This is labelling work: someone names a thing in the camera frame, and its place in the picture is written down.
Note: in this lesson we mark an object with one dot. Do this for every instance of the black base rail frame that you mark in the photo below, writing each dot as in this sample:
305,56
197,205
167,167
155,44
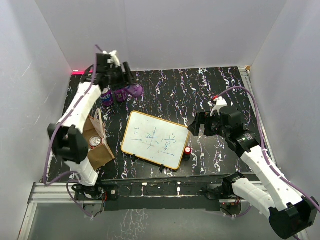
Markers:
170,193

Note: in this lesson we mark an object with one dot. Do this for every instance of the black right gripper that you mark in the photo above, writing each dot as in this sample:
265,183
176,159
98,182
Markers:
201,118

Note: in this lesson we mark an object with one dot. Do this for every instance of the yellow framed whiteboard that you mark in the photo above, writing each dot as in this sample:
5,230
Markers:
156,140

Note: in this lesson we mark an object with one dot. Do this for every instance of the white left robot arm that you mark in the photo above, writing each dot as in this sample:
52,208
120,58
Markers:
79,139

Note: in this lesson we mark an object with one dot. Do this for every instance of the red light strip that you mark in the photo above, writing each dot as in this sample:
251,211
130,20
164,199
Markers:
78,72

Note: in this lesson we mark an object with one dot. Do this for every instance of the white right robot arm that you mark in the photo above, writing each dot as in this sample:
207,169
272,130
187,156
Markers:
287,210

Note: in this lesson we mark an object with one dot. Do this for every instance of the brown canvas bag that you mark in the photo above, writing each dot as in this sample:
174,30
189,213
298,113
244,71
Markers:
94,126

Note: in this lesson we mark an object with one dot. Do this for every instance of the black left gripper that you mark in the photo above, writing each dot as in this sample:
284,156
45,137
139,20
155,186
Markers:
128,75

